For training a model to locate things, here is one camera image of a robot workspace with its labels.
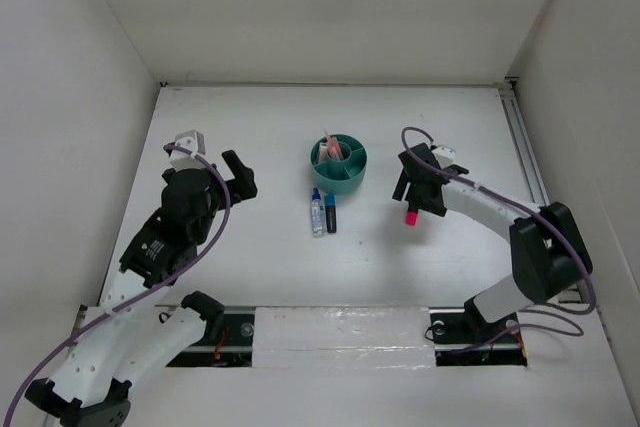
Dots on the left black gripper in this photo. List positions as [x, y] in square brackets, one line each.
[241, 186]

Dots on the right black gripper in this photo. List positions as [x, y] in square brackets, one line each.
[401, 190]

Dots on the black pink highlighter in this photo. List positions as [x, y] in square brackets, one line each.
[411, 217]

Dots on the orange marker pen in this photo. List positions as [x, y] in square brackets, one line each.
[343, 149]

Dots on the black marker blue cap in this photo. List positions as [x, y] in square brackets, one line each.
[330, 213]

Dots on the clear spray bottle blue cap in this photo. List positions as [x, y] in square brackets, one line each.
[317, 213]

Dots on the pink purple pen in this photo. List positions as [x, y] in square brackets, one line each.
[335, 158]

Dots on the red pink pen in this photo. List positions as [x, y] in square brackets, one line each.
[330, 141]

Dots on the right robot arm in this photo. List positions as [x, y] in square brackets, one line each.
[547, 252]

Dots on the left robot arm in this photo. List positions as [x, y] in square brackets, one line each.
[87, 379]

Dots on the teal round compartment organizer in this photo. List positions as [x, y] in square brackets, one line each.
[339, 177]

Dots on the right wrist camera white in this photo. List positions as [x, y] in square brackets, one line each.
[445, 153]

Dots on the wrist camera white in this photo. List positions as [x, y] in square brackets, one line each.
[185, 148]
[445, 153]

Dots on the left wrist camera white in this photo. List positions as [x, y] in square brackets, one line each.
[185, 148]

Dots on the aluminium rail right side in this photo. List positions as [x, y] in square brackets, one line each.
[523, 146]

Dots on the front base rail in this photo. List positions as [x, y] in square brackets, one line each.
[338, 338]

